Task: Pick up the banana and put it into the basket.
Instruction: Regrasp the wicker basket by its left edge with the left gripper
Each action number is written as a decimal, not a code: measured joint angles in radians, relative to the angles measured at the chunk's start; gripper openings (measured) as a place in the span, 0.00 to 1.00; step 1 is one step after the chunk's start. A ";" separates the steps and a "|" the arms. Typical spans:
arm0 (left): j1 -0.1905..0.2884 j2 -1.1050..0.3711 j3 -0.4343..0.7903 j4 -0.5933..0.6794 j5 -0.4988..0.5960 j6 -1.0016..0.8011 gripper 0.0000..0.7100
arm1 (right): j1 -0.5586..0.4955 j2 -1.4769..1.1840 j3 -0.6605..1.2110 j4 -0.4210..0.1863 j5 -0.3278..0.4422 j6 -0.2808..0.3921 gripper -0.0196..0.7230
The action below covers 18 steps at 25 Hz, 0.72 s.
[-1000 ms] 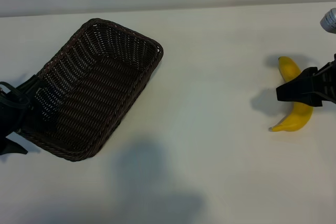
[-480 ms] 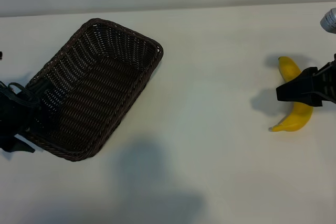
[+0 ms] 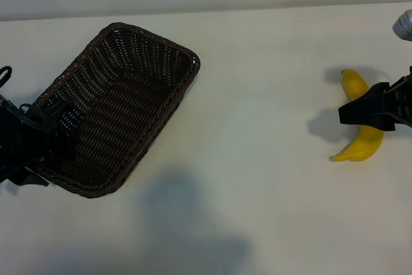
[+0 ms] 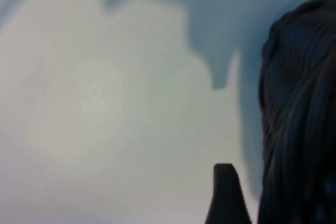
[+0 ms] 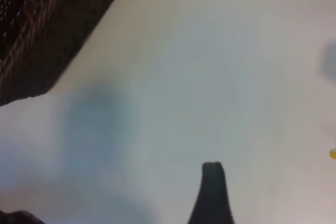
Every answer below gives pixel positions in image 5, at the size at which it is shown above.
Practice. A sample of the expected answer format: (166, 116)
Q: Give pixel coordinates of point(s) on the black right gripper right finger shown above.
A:
(219, 203)

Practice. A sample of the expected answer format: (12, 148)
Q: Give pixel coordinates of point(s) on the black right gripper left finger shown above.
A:
(203, 203)

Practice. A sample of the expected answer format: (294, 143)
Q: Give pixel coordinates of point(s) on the yellow banana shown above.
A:
(333, 154)

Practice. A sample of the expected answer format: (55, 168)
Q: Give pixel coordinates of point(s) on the dark brown wicker basket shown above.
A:
(39, 24)

